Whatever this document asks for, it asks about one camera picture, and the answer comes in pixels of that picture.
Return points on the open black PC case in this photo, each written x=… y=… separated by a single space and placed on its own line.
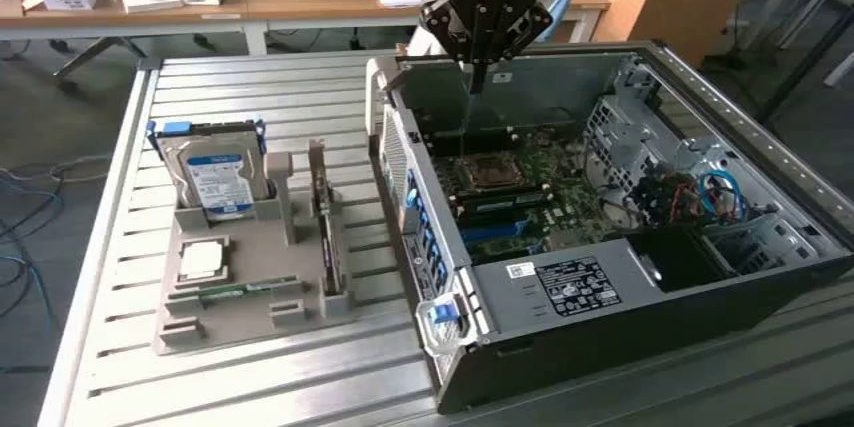
x=601 y=347

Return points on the grey power supply unit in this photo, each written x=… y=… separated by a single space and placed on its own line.
x=521 y=292

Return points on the silver hard disk blue label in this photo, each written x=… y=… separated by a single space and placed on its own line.
x=217 y=177

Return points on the silver CPU chip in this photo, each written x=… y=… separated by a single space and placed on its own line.
x=202 y=259

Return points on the graphics card with metal bracket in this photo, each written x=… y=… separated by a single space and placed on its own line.
x=330 y=247

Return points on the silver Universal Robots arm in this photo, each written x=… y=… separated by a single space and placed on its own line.
x=560 y=7

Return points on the green motherboard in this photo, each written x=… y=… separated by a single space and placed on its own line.
x=574 y=197

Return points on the grey parts rack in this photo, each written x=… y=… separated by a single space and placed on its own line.
x=254 y=317

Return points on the wooden desk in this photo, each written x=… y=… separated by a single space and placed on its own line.
x=101 y=17

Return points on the silver disk bay cage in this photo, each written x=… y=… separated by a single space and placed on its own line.
x=621 y=147

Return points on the blue expansion slot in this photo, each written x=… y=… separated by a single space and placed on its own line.
x=494 y=233

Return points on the blue case latch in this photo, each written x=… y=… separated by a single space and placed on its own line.
x=442 y=314

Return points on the grey disk bay tray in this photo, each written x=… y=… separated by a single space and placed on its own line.
x=761 y=242

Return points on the green RAM stick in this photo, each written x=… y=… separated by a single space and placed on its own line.
x=504 y=202
x=234 y=289

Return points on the blue disk caddy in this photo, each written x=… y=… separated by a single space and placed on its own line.
x=175 y=127

